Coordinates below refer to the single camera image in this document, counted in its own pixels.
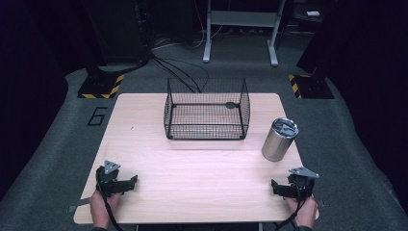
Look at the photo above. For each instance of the white metal stand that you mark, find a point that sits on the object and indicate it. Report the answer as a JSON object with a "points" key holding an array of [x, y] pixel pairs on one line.
{"points": [[241, 29]]}

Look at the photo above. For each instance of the person's right hand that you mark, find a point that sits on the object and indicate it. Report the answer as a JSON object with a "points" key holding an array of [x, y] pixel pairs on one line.
{"points": [[303, 211]]}

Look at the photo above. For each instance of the person's left hand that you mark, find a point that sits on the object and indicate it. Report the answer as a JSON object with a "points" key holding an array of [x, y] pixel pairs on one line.
{"points": [[102, 207]]}

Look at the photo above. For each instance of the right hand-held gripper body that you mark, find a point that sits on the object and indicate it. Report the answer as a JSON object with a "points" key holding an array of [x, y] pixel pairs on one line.
{"points": [[299, 183]]}

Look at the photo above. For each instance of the stainless steel tumbler with lid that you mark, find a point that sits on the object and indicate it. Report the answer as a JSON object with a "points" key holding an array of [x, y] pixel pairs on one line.
{"points": [[279, 139]]}

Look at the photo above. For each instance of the black stand base striped edge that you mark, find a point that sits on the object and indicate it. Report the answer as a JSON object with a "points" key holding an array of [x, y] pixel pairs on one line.
{"points": [[101, 86], [310, 86]]}

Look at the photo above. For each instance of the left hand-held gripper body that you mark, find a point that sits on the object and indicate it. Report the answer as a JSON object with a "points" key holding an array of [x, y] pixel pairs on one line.
{"points": [[108, 180]]}

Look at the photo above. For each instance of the light wooden table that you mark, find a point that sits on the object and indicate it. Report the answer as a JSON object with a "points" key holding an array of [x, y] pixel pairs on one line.
{"points": [[192, 179]]}

